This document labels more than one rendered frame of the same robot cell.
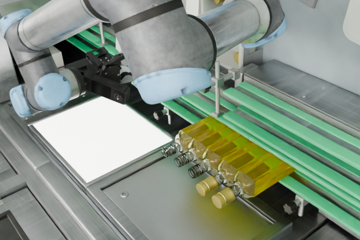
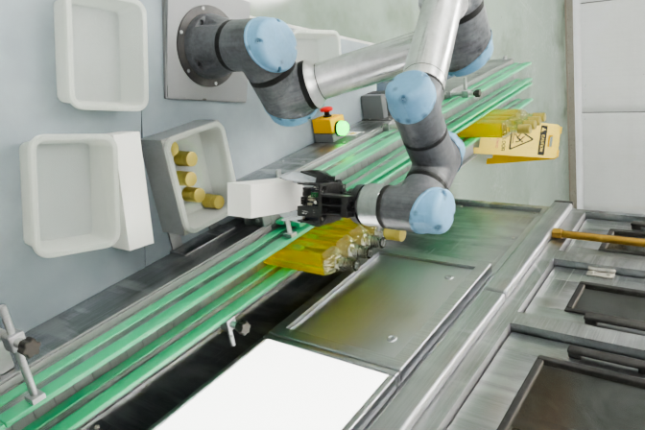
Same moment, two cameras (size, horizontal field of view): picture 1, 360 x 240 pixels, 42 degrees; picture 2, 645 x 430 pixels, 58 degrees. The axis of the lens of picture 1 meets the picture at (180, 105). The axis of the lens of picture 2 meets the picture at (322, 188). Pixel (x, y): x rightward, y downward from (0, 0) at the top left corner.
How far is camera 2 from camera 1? 1.79 m
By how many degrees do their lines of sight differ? 92
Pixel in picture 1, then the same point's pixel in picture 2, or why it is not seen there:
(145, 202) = (394, 321)
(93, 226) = (456, 341)
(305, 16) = (238, 116)
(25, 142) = not seen: outside the picture
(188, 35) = not seen: hidden behind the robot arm
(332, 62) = (270, 141)
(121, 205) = (411, 334)
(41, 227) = (479, 410)
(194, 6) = (139, 187)
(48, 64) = not seen: hidden behind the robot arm
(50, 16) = (452, 35)
